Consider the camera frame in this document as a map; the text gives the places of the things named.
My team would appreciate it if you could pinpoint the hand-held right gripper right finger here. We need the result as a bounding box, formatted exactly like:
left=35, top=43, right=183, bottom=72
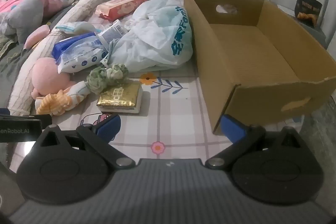
left=205, top=114, right=302, bottom=169

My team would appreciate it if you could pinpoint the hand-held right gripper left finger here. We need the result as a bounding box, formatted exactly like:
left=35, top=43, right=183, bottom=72
left=34, top=114, right=137, bottom=169

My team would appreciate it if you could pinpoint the gold tissue pack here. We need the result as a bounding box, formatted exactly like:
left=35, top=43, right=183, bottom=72
left=97, top=81, right=144, bottom=115

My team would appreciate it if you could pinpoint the green white scrunchie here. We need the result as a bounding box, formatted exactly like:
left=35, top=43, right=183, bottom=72
left=86, top=63, right=130, bottom=95

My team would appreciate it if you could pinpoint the orange white knotted cloth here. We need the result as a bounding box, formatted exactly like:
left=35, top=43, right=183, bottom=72
left=35, top=80, right=93, bottom=116

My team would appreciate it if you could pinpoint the pink plush toy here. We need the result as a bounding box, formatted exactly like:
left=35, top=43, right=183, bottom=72
left=31, top=57, right=77, bottom=99

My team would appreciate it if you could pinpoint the brown cardboard box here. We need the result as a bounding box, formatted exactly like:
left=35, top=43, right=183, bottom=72
left=183, top=0, right=334, bottom=135

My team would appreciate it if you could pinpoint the blue wet wipes pack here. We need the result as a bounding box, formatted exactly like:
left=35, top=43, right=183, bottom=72
left=52, top=32, right=109, bottom=73

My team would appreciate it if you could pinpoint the white plastic bag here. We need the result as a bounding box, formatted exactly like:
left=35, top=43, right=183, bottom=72
left=109, top=0, right=194, bottom=73

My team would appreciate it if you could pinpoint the plaid floral mat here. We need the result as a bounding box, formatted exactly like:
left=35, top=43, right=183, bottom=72
left=50, top=0, right=229, bottom=161

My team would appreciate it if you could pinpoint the grey bed sheet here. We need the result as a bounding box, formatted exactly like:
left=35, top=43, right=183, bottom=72
left=0, top=11, right=67, bottom=109

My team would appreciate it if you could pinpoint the white tube packet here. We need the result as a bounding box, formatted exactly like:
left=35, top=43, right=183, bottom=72
left=98, top=19, right=124, bottom=44

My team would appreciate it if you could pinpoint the grey plush pillow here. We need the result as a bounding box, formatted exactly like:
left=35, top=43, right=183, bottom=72
left=0, top=0, right=45, bottom=44

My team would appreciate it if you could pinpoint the red wet wipes pack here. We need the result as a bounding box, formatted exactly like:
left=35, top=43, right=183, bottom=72
left=94, top=0, right=148, bottom=21

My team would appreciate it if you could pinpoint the white rolled blanket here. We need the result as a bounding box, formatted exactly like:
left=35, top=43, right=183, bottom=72
left=7, top=0, right=130, bottom=115

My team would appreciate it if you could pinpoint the black snack bag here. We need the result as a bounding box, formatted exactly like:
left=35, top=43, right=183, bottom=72
left=293, top=0, right=323, bottom=28

